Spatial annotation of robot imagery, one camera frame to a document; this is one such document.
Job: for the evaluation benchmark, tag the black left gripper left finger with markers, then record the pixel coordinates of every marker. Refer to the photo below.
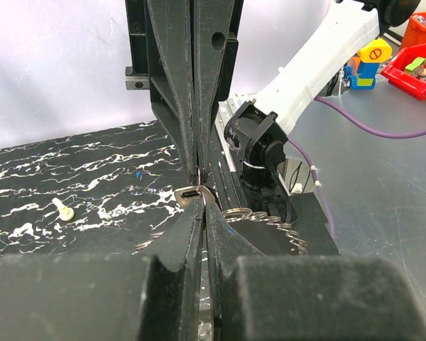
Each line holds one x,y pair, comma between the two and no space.
152,295

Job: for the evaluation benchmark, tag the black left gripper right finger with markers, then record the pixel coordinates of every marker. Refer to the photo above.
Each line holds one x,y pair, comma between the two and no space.
260,297

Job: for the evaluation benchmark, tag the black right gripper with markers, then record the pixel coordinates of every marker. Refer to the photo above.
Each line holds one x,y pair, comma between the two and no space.
184,53

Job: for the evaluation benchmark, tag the key with black tag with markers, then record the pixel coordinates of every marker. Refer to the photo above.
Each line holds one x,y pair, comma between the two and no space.
184,196

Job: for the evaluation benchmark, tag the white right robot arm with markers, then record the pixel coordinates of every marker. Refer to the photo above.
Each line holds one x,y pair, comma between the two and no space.
260,130

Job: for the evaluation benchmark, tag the small beige peg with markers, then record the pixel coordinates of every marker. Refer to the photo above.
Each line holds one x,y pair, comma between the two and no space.
65,213

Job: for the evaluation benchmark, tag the toy figure yellow head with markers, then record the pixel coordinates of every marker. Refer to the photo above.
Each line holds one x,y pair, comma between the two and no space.
360,71

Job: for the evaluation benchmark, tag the red plastic bin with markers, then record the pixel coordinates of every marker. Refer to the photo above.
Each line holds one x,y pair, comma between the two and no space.
407,70

